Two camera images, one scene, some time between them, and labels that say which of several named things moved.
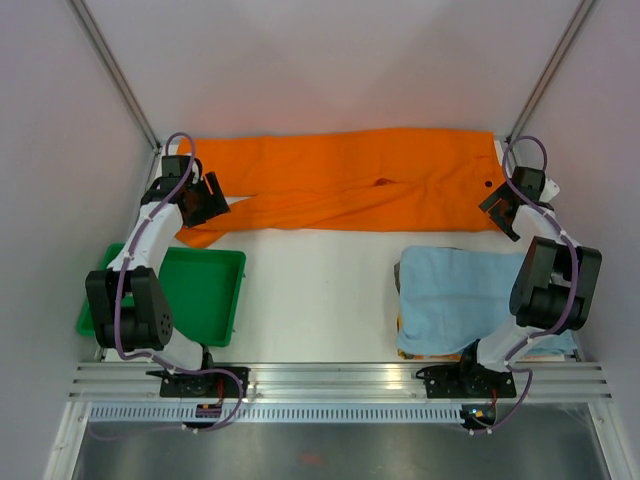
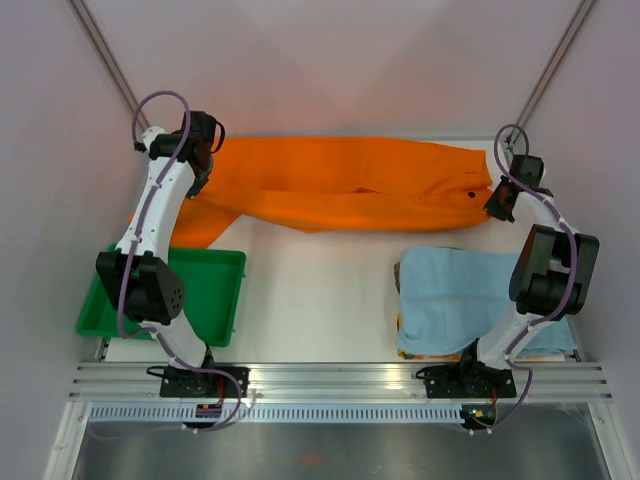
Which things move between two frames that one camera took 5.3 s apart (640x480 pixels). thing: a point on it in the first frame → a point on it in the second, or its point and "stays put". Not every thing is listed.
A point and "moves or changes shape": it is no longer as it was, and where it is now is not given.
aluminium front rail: x=535 y=383 stays put
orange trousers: x=381 y=180 moves or changes shape
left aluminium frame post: x=82 y=13 stays put
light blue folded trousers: x=451 y=298 stays put
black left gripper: x=216 y=205 → x=196 y=187
